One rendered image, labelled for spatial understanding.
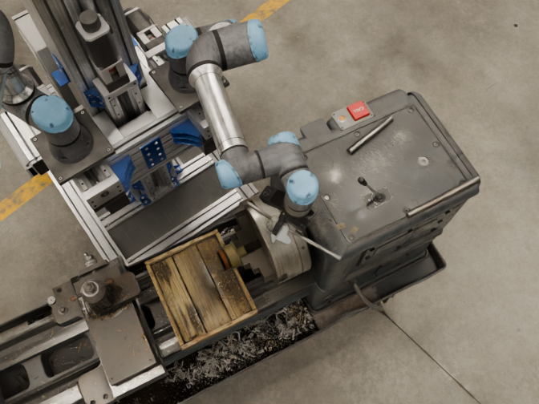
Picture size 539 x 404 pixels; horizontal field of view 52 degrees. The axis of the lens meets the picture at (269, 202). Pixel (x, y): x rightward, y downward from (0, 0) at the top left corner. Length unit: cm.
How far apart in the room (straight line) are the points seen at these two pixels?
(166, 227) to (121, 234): 23
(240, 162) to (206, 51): 36
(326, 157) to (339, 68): 183
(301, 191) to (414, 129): 76
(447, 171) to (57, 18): 133
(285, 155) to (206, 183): 165
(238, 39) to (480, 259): 211
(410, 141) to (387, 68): 179
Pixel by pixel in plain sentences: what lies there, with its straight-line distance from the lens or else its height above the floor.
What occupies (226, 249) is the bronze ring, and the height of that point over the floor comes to 112.
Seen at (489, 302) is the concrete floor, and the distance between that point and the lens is 321.
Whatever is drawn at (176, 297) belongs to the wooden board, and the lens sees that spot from 210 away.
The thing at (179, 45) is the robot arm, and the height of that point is 139.
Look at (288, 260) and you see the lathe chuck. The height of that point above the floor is 118.
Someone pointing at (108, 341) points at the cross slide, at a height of 97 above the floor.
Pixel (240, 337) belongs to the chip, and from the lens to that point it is 239.
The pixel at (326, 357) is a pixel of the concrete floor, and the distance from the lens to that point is 294.
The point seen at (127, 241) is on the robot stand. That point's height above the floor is 21.
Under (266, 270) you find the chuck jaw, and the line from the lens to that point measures 186.
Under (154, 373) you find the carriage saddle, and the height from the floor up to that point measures 93.
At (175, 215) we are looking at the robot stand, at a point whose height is 21.
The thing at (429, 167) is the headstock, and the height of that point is 126.
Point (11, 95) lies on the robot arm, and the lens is 195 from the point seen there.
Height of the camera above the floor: 290
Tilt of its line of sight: 67 degrees down
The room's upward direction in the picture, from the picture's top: 1 degrees clockwise
